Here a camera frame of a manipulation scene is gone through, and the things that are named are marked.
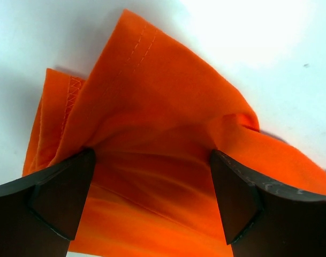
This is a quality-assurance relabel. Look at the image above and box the orange t-shirt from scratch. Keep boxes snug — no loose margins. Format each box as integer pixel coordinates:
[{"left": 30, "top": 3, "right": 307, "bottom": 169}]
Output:
[{"left": 23, "top": 10, "right": 326, "bottom": 256}]

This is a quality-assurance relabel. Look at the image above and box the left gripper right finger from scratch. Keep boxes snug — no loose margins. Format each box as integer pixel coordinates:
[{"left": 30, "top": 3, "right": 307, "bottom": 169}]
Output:
[{"left": 210, "top": 150, "right": 326, "bottom": 256}]

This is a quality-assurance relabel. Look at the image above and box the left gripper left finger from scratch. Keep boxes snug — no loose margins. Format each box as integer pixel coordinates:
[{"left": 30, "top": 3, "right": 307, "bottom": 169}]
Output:
[{"left": 0, "top": 149, "right": 95, "bottom": 256}]

